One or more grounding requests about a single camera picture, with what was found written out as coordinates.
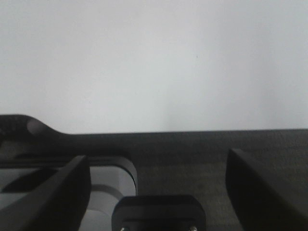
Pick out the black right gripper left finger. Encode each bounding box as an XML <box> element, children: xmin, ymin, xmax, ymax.
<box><xmin>14</xmin><ymin>156</ymin><xmax>91</xmax><ymax>231</ymax></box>

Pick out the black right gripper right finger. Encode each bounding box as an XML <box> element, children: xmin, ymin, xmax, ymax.
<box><xmin>225</xmin><ymin>149</ymin><xmax>308</xmax><ymax>231</ymax></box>

